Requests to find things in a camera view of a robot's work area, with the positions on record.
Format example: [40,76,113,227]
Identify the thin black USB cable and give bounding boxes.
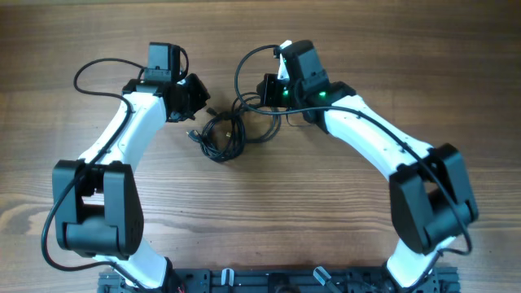
[186,107,247,164]

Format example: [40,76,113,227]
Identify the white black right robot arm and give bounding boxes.
[257,40,479,291]

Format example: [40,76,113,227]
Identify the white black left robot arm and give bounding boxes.
[41,42,210,292]

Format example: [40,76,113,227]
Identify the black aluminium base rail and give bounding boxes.
[97,267,461,293]

